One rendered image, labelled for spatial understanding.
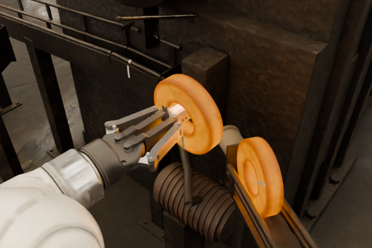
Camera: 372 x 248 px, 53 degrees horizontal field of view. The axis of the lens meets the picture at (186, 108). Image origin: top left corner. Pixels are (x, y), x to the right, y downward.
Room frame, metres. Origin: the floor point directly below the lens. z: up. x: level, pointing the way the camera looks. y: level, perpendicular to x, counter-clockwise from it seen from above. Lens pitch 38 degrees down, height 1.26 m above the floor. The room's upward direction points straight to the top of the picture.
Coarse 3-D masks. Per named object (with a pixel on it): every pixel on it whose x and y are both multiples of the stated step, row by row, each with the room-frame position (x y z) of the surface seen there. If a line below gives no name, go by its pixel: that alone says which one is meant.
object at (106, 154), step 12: (96, 144) 0.41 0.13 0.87; (108, 144) 0.41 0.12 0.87; (120, 144) 0.44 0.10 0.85; (96, 156) 0.39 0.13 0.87; (108, 156) 0.39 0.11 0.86; (120, 156) 0.41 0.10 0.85; (132, 156) 0.41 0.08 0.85; (108, 168) 0.38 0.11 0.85; (120, 168) 0.39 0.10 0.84; (132, 168) 0.40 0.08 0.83; (108, 180) 0.37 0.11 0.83
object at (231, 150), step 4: (232, 144) 0.57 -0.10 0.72; (236, 144) 0.57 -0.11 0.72; (228, 148) 0.56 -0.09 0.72; (232, 148) 0.56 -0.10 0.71; (236, 148) 0.57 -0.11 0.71; (228, 152) 0.56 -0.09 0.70; (232, 152) 0.56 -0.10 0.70; (236, 152) 0.57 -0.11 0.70; (228, 156) 0.56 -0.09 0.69; (232, 156) 0.56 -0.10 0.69; (236, 156) 0.57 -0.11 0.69; (228, 160) 0.56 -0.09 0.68; (232, 160) 0.56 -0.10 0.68; (236, 160) 0.56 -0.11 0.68; (232, 164) 0.56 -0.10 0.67; (236, 164) 0.56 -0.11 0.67; (236, 168) 0.56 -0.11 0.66; (236, 172) 0.56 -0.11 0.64; (228, 180) 0.55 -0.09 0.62
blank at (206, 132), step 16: (176, 80) 0.54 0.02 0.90; (192, 80) 0.53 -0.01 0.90; (160, 96) 0.56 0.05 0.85; (176, 96) 0.53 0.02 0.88; (192, 96) 0.50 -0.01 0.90; (208, 96) 0.51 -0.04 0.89; (192, 112) 0.50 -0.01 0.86; (208, 112) 0.49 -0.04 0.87; (192, 128) 0.53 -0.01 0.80; (208, 128) 0.47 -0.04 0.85; (192, 144) 0.50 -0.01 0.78; (208, 144) 0.47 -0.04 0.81
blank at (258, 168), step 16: (240, 144) 0.55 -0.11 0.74; (256, 144) 0.51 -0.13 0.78; (240, 160) 0.54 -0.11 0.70; (256, 160) 0.48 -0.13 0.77; (272, 160) 0.47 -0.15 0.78; (240, 176) 0.53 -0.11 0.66; (256, 176) 0.47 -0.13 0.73; (272, 176) 0.45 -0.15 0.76; (256, 192) 0.48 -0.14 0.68; (272, 192) 0.43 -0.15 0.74; (272, 208) 0.42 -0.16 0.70
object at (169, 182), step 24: (168, 168) 0.68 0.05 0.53; (192, 168) 0.70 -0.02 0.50; (168, 192) 0.62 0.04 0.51; (216, 192) 0.60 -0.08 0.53; (168, 216) 0.62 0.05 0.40; (192, 216) 0.55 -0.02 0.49; (216, 216) 0.54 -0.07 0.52; (168, 240) 0.62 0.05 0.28; (192, 240) 0.61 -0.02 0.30; (216, 240) 0.53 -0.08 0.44
